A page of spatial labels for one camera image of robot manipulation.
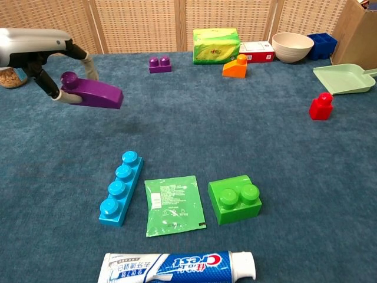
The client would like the teal carpet table mat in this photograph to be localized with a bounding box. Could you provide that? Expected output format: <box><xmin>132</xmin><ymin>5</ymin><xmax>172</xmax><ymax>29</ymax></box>
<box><xmin>0</xmin><ymin>51</ymin><xmax>377</xmax><ymax>283</ymax></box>

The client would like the green yellow tissue pack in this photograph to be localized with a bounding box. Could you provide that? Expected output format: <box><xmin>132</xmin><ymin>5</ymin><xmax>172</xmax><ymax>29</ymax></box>
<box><xmin>193</xmin><ymin>28</ymin><xmax>241</xmax><ymax>65</ymax></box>

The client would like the mint green dustpan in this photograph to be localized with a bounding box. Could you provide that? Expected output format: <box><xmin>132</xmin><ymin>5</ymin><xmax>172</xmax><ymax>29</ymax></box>
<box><xmin>313</xmin><ymin>63</ymin><xmax>377</xmax><ymax>96</ymax></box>

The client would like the green square block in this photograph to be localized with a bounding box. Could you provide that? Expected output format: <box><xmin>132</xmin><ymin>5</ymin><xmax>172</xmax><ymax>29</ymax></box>
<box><xmin>207</xmin><ymin>175</ymin><xmax>263</xmax><ymax>226</ymax></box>

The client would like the white-lidded snack jar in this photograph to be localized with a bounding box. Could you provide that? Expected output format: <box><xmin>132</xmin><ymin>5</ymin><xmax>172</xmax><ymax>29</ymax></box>
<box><xmin>0</xmin><ymin>66</ymin><xmax>29</xmax><ymax>88</ymax></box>

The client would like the light blue long block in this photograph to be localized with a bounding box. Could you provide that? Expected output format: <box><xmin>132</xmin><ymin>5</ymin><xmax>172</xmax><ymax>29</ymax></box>
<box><xmin>98</xmin><ymin>150</ymin><xmax>144</xmax><ymax>228</ymax></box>

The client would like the woven bamboo folding screen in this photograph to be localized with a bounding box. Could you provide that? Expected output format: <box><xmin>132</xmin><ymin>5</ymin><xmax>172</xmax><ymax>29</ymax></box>
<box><xmin>0</xmin><ymin>0</ymin><xmax>357</xmax><ymax>56</ymax></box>

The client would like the orange block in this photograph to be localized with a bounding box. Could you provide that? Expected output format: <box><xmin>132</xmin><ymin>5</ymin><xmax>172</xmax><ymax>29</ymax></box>
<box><xmin>222</xmin><ymin>54</ymin><xmax>248</xmax><ymax>78</ymax></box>

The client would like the red small block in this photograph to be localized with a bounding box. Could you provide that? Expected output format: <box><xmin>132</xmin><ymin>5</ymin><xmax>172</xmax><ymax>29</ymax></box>
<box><xmin>308</xmin><ymin>92</ymin><xmax>334</xmax><ymax>121</ymax></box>

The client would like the dark blue block right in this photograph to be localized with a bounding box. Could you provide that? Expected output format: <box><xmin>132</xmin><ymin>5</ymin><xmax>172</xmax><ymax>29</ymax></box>
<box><xmin>307</xmin><ymin>32</ymin><xmax>338</xmax><ymax>61</ymax></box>

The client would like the blue white toothpaste tube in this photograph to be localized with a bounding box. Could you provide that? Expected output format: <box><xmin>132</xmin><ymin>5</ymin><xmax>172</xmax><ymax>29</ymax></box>
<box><xmin>97</xmin><ymin>250</ymin><xmax>257</xmax><ymax>283</ymax></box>

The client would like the red white carton box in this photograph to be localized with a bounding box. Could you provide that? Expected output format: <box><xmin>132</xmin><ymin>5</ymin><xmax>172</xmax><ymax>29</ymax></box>
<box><xmin>239</xmin><ymin>41</ymin><xmax>276</xmax><ymax>63</ymax></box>

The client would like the small purple block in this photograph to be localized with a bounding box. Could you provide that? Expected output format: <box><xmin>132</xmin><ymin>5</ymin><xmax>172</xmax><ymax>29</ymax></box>
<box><xmin>148</xmin><ymin>55</ymin><xmax>173</xmax><ymax>74</ymax></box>

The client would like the long purple block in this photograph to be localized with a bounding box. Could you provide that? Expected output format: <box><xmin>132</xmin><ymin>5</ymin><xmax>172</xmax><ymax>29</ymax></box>
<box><xmin>60</xmin><ymin>71</ymin><xmax>124</xmax><ymax>110</ymax></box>

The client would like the brown cardboard box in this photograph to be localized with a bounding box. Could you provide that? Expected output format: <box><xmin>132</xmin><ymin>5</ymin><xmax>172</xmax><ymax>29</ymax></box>
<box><xmin>332</xmin><ymin>0</ymin><xmax>377</xmax><ymax>69</ymax></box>

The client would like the beige bowl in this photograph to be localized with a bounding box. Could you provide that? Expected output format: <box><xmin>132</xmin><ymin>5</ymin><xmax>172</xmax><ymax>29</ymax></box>
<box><xmin>271</xmin><ymin>32</ymin><xmax>315</xmax><ymax>64</ymax></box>

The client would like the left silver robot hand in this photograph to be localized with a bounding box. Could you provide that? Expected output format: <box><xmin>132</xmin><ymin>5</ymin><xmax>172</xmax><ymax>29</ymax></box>
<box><xmin>0</xmin><ymin>28</ymin><xmax>100</xmax><ymax>106</ymax></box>

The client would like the green sachet packet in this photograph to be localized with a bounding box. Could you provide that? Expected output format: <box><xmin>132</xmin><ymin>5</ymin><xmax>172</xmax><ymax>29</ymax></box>
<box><xmin>144</xmin><ymin>175</ymin><xmax>207</xmax><ymax>238</ymax></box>

